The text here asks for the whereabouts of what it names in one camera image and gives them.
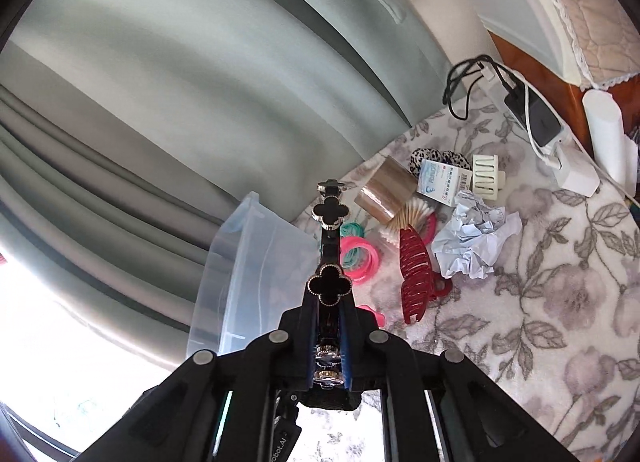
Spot black clover headband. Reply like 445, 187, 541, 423
306, 179, 352, 390

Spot brown packing tape roll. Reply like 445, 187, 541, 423
355, 157, 418, 224

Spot white ear drops box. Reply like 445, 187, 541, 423
418, 159, 472, 207

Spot red banana hair clip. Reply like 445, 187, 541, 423
399, 226, 452, 325

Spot clear plastic storage bin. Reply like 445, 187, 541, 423
186, 193, 319, 356

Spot crumpled white paper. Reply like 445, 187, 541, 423
431, 190, 523, 279

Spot floral fleece blanket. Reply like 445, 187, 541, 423
343, 93, 639, 461

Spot cotton swab pack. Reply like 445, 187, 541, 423
378, 196, 435, 247

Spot cream hair claw clip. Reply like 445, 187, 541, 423
472, 155, 506, 201

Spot leopard print scrunchie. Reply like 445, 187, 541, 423
409, 147, 472, 178

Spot white charger plug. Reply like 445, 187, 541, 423
547, 143, 600, 198

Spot black power adapter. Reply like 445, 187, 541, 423
504, 85, 562, 147

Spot white paper roll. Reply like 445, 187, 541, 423
582, 90, 638, 196

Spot grey green curtain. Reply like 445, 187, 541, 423
1, 0, 449, 366

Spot beige quilted lace cover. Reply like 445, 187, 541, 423
539, 0, 639, 90

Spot pink hair ties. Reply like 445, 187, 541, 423
339, 235, 382, 285

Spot teal hair ties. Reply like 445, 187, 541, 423
339, 221, 367, 265

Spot white cable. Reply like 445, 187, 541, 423
491, 61, 640, 203

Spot black cable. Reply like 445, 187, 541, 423
441, 54, 526, 121

